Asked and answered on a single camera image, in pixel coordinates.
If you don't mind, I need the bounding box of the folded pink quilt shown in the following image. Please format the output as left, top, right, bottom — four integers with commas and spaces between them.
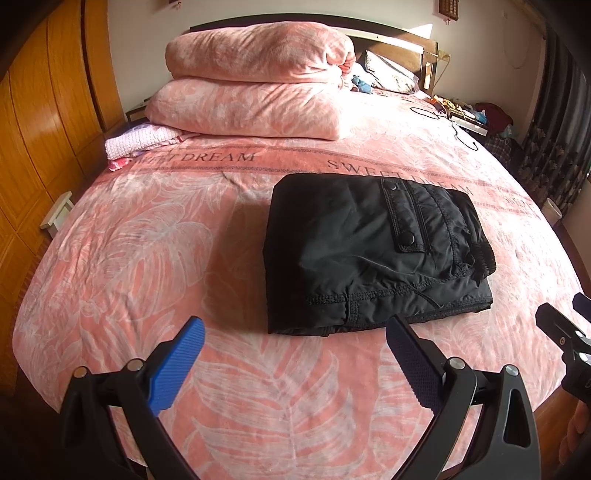
165, 21, 357, 86

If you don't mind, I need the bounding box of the plaid cloth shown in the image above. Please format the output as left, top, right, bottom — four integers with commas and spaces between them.
485, 134, 525, 162

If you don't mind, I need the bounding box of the dark patterned curtain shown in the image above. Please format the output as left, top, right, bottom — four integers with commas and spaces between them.
512, 23, 591, 222

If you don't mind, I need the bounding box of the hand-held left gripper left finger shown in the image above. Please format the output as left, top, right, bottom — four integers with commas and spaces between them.
60, 316, 206, 480

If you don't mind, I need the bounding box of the lower pink pillow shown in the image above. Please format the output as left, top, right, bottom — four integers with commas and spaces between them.
145, 78, 352, 140

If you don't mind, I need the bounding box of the patterned pillow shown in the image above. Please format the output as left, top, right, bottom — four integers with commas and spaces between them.
365, 50, 419, 93

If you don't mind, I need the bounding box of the pink leaf-pattern bed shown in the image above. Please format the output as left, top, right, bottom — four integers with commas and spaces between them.
13, 90, 583, 472

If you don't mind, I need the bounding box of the dark nightstand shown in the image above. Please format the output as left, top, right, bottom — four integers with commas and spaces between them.
126, 102, 153, 125

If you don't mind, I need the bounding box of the white bedside shelf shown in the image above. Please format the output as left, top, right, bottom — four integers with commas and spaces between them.
450, 113, 490, 137

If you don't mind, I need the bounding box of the red cloth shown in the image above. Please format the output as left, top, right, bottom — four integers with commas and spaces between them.
475, 102, 514, 134

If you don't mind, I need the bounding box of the pink knitted cloth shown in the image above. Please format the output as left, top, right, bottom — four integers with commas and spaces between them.
104, 124, 200, 161

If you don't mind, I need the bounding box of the wooden wardrobe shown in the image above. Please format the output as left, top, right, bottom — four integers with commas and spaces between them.
0, 0, 125, 296

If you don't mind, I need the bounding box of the person's right hand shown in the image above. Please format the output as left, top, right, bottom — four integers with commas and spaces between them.
560, 402, 591, 467

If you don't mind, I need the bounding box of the black cable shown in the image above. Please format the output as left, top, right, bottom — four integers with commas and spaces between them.
410, 106, 481, 151

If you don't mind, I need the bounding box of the black jacket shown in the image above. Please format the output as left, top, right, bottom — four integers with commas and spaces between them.
263, 173, 497, 337

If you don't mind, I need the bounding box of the white bin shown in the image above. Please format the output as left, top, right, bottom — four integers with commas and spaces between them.
541, 199, 564, 224

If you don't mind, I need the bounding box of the white stool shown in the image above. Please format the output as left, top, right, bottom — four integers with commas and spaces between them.
39, 191, 75, 238

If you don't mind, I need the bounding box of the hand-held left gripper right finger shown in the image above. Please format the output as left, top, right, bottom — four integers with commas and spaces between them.
385, 315, 542, 480

